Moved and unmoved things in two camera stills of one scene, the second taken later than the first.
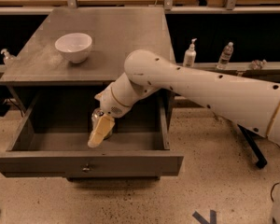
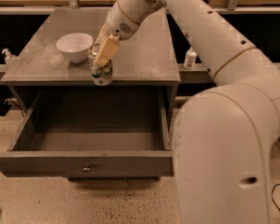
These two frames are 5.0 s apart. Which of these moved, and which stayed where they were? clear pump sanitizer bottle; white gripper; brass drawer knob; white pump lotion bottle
Moved: white gripper
Stayed: brass drawer knob; white pump lotion bottle; clear pump sanitizer bottle
